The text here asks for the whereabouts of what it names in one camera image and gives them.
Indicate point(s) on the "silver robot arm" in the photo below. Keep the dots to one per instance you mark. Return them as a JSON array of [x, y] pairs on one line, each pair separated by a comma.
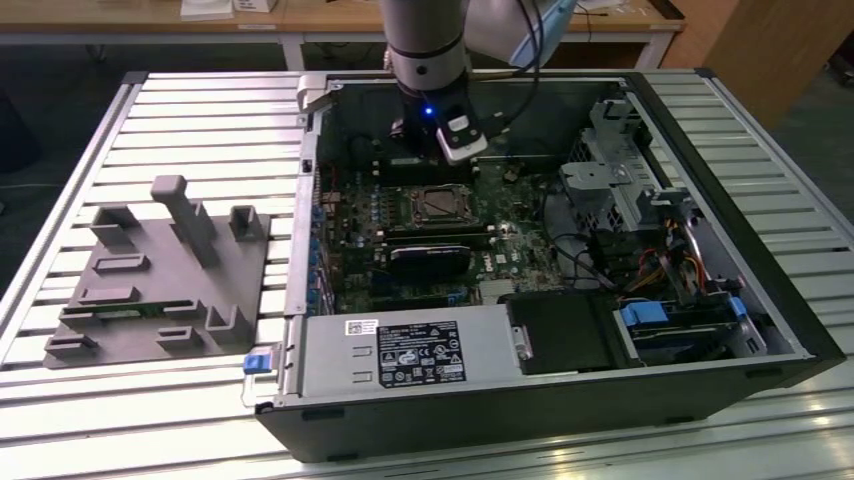
[[420, 45]]

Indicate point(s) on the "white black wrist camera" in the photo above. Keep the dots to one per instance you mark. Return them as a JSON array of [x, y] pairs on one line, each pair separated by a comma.
[[460, 135]]

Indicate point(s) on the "black CPU socket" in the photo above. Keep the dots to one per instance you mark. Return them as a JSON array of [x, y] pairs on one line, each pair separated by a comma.
[[416, 218]]

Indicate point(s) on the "silver power supply unit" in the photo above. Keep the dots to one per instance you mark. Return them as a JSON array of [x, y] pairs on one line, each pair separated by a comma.
[[333, 360]]

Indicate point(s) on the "black RAM slot white clips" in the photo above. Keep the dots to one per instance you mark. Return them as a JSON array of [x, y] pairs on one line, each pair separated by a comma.
[[427, 176], [387, 164]]

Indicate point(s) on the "round silver coin battery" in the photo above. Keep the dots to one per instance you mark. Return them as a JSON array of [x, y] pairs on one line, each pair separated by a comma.
[[511, 173]]

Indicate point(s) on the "white box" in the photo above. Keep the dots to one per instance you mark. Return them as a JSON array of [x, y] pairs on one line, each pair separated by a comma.
[[207, 9], [253, 5]]

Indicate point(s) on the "blue case latch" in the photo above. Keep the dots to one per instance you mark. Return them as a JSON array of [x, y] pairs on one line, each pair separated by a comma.
[[259, 363]]

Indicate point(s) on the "perforated metal disk cage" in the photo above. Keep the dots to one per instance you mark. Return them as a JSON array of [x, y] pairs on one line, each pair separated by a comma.
[[600, 175]]

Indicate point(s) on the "wooden desk white legs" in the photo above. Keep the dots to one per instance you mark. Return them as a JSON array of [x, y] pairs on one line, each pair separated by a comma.
[[320, 15]]

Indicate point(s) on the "green RAM stick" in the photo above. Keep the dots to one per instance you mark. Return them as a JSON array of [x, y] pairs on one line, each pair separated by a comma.
[[127, 310]]

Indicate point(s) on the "black drive bay box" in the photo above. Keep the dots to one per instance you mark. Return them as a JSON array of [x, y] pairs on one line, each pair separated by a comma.
[[560, 330]]

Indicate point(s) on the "grey parts rack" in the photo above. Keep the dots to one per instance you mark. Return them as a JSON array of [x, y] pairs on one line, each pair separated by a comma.
[[167, 280]]

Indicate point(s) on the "blue plastic clip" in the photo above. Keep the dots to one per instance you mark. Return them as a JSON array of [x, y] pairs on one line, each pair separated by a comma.
[[736, 307]]

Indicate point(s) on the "black silver PC case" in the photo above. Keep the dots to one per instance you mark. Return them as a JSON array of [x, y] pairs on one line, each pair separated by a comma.
[[467, 425]]

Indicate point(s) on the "green motherboard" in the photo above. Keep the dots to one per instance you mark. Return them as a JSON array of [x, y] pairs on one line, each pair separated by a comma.
[[527, 235]]

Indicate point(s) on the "blue disk carrier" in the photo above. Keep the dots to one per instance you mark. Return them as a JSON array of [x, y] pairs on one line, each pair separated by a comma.
[[643, 315]]

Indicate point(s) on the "silver chipset heat sink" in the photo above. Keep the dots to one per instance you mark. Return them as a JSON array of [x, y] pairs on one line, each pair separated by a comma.
[[495, 290]]

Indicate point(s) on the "black graphics card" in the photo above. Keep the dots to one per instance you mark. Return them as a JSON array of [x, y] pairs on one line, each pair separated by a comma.
[[430, 262]]

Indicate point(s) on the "brown wooden cabinet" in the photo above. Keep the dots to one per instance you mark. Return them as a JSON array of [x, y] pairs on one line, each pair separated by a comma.
[[767, 50]]

